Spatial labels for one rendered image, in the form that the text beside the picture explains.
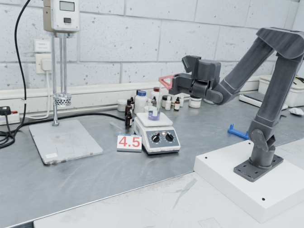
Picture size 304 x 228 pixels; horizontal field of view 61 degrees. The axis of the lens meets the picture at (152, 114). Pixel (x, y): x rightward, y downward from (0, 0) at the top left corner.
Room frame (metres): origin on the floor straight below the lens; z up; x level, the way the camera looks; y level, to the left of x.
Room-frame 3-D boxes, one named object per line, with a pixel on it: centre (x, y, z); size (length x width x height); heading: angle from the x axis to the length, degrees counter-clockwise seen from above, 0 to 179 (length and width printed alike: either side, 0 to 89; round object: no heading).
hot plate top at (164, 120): (0.97, -0.01, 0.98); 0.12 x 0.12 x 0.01; 22
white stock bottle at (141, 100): (1.23, 0.06, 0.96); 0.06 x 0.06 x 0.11
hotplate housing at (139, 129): (0.95, -0.02, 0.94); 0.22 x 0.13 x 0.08; 22
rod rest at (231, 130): (1.10, -0.41, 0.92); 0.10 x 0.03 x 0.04; 49
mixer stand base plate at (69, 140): (0.87, 0.32, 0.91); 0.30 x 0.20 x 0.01; 35
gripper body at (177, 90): (0.90, -0.11, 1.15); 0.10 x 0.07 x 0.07; 147
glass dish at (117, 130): (0.96, 0.12, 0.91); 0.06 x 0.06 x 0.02
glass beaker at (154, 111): (0.96, -0.01, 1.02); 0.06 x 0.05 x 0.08; 35
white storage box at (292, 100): (1.83, -0.96, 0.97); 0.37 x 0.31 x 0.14; 123
